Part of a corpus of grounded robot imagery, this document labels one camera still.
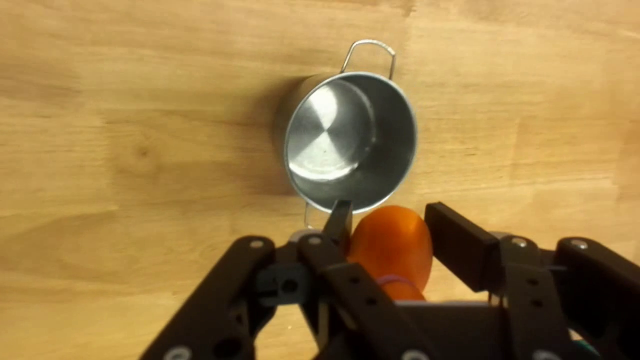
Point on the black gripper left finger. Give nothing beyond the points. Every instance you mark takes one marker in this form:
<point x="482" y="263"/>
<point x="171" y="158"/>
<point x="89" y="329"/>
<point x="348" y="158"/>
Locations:
<point x="312" y="286"/>

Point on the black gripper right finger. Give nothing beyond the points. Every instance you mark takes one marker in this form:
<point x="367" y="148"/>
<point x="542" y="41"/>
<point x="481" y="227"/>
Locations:
<point x="546" y="292"/>

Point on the orange rubber duck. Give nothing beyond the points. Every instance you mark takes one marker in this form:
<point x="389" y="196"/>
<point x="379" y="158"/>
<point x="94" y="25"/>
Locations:
<point x="393" y="251"/>

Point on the small steel pot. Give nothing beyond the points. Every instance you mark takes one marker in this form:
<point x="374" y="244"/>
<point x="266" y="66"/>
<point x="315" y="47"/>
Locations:
<point x="346" y="137"/>

